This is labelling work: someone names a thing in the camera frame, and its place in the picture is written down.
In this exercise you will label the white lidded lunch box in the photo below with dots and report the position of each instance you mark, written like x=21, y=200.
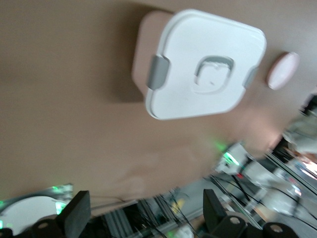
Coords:
x=198, y=37

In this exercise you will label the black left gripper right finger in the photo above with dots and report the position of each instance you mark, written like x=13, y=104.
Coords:
x=215, y=220

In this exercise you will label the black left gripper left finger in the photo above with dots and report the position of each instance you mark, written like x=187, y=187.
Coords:
x=71, y=218

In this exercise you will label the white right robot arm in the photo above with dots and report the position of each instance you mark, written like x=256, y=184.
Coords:
x=235, y=155

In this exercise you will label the pink round plate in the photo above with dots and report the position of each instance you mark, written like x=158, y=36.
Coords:
x=282, y=72

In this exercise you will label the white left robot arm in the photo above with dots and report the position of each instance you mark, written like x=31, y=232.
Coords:
x=27, y=210

